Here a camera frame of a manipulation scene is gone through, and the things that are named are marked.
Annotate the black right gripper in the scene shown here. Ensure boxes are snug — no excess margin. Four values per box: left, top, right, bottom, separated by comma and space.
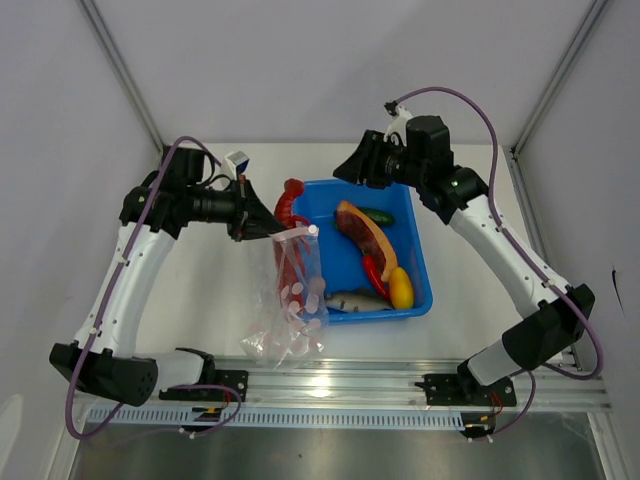
332, 131, 425, 191

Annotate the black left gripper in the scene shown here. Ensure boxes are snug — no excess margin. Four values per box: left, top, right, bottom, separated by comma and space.
187, 175, 288, 242

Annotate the red lobster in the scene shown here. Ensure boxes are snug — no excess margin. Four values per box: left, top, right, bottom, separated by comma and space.
273, 178, 310, 309

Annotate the raw steak slice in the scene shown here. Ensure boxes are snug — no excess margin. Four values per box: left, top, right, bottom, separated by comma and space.
334, 200, 399, 282

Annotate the clear pink-dotted zip bag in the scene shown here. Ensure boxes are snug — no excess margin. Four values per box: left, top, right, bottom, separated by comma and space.
240, 224, 329, 370

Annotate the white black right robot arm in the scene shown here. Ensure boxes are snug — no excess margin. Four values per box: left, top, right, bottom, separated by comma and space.
333, 116, 595, 404

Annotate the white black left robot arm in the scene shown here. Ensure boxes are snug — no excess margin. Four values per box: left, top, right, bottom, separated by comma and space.
49, 146, 284, 407

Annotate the green cucumber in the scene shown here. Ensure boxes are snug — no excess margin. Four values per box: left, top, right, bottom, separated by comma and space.
360, 208, 396, 227

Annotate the blue plastic bin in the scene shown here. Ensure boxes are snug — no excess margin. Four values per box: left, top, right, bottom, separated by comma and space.
291, 178, 435, 326

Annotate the red chili pepper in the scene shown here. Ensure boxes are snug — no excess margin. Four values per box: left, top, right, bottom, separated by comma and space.
362, 255, 389, 299

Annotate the grey fish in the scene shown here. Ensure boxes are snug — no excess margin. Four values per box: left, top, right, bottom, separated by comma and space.
325, 289, 394, 313

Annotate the yellow mango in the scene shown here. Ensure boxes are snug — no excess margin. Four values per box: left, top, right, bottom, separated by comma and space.
388, 267, 415, 310

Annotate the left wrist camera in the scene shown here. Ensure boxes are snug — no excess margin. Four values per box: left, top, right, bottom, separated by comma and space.
221, 151, 250, 180

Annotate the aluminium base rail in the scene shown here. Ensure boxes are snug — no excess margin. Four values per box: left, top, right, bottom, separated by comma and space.
72, 355, 613, 413

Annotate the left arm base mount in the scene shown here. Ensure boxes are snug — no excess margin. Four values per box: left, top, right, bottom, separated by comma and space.
159, 370, 249, 403

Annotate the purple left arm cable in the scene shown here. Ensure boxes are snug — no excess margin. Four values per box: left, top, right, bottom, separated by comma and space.
64, 135, 243, 442

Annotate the white slotted cable duct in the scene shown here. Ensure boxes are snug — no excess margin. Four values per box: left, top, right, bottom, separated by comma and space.
111, 405, 465, 431

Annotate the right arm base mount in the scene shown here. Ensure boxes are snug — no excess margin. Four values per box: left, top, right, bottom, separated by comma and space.
414, 373, 517, 407

